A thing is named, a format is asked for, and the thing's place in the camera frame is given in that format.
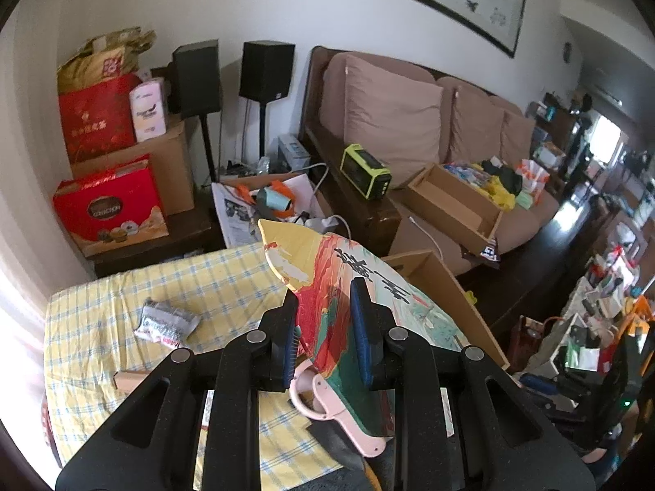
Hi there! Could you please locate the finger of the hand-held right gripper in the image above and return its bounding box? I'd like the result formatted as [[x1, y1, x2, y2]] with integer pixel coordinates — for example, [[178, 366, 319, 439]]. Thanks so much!
[[518, 372, 562, 396]]

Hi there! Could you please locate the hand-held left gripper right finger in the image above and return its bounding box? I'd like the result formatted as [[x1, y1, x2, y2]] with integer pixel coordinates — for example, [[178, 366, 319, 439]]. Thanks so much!
[[349, 277, 597, 491]]

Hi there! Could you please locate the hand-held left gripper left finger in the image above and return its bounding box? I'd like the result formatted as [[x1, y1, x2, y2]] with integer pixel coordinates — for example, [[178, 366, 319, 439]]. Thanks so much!
[[55, 294, 304, 491]]

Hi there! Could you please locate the painted paper fan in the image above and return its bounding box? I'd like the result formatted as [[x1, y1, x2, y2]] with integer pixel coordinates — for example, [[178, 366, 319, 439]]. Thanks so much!
[[257, 218, 470, 439]]

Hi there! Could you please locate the pink mouse-ear handheld fan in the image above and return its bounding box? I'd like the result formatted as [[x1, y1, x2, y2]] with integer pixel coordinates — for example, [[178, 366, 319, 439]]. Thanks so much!
[[289, 358, 393, 457]]

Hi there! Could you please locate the large cardboard box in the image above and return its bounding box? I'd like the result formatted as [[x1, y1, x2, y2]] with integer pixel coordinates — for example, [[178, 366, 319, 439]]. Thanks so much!
[[381, 250, 512, 372]]

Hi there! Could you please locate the grey snack packet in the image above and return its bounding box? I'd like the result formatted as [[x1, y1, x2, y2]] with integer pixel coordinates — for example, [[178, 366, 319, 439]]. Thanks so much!
[[133, 296, 202, 351]]

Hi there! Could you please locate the yellow plaid tablecloth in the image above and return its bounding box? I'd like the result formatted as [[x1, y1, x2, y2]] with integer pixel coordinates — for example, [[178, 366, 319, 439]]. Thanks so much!
[[43, 243, 360, 491]]

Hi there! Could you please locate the white power strip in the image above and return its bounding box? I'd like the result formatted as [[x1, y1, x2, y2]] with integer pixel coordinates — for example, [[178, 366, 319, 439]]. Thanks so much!
[[304, 215, 350, 234]]

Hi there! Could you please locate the brown sofa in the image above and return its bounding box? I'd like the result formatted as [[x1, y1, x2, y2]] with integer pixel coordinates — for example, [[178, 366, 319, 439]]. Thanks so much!
[[299, 45, 564, 278]]

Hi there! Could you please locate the cardboard box with papers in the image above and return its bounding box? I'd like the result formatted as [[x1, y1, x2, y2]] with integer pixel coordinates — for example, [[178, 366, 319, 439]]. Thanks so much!
[[212, 174, 329, 249]]

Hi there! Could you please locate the shallow cardboard tray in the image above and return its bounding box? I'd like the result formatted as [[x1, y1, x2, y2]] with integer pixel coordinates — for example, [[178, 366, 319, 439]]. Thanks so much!
[[406, 162, 506, 255]]

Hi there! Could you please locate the green black portable radio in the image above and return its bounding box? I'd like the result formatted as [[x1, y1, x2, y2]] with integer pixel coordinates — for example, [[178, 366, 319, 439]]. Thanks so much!
[[340, 143, 393, 200]]

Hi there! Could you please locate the dark wooden low cabinet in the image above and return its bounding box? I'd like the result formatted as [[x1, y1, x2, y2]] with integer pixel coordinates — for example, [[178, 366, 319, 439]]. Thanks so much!
[[93, 205, 227, 278]]

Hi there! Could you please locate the pile of colourful bags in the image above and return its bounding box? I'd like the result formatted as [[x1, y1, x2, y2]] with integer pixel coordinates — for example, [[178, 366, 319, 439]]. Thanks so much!
[[443, 156, 552, 212]]

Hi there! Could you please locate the brown cardboard box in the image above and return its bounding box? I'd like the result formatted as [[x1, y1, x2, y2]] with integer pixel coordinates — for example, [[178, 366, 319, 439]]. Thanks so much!
[[69, 115, 196, 216]]

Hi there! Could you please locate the beige sofa cushion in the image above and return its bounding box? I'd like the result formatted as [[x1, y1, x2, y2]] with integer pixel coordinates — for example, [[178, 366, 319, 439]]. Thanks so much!
[[319, 54, 445, 191], [501, 110, 536, 165], [449, 84, 506, 165]]

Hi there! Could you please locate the red gift box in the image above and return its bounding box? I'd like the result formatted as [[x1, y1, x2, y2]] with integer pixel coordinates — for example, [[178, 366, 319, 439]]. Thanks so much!
[[52, 153, 170, 259]]

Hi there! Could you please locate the white pink tissue box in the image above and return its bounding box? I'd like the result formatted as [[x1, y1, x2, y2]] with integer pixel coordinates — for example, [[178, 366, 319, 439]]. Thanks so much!
[[128, 78, 169, 143]]

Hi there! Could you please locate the black speaker on stand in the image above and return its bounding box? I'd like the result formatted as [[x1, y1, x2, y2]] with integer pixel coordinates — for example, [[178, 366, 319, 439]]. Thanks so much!
[[171, 39, 222, 185], [239, 41, 296, 162]]

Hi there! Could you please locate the red gift bag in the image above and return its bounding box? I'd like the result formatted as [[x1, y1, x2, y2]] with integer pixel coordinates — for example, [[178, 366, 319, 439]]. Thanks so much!
[[58, 74, 142, 165]]

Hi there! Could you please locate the gold paper bag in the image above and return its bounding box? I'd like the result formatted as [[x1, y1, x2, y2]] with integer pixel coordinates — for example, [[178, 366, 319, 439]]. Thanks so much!
[[56, 25, 157, 94]]

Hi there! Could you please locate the white charging cable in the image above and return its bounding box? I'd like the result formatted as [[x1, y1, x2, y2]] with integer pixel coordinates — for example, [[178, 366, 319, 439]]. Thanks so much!
[[408, 217, 447, 263]]

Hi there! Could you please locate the white power cable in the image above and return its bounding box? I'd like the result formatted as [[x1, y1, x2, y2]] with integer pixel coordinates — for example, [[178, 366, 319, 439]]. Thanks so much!
[[299, 162, 350, 239]]

